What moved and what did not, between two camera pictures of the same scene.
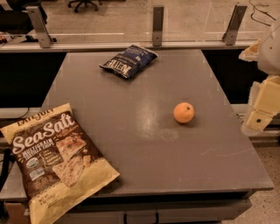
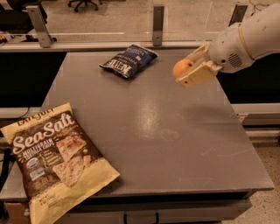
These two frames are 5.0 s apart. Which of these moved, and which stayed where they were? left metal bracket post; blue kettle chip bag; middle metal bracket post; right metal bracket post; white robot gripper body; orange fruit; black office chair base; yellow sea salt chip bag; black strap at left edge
Moved: white robot gripper body; orange fruit
Stayed: yellow sea salt chip bag; black office chair base; black strap at left edge; right metal bracket post; left metal bracket post; blue kettle chip bag; middle metal bracket post
